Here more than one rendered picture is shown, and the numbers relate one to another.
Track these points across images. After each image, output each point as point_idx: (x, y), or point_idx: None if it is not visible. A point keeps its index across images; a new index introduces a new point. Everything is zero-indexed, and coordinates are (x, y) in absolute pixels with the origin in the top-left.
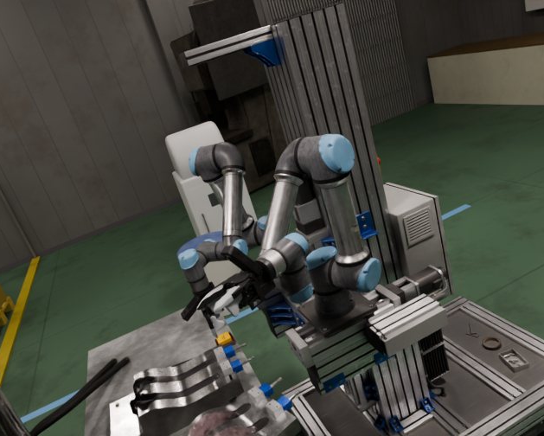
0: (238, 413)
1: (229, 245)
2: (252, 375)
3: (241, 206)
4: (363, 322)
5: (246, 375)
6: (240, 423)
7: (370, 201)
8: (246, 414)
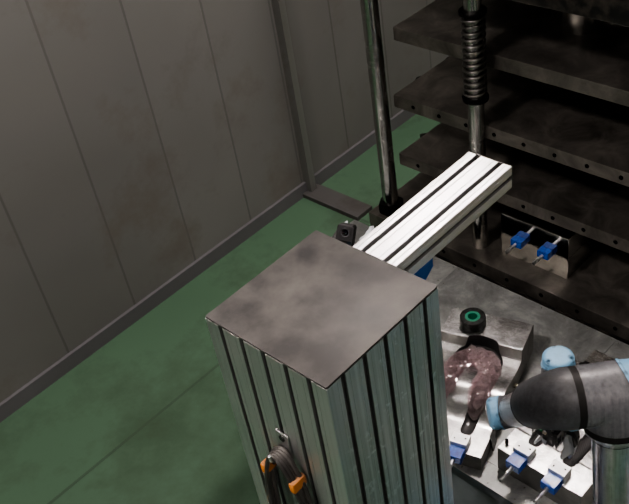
0: (472, 423)
1: (505, 395)
2: (512, 498)
3: (507, 413)
4: None
5: (523, 496)
6: (455, 407)
7: None
8: (458, 422)
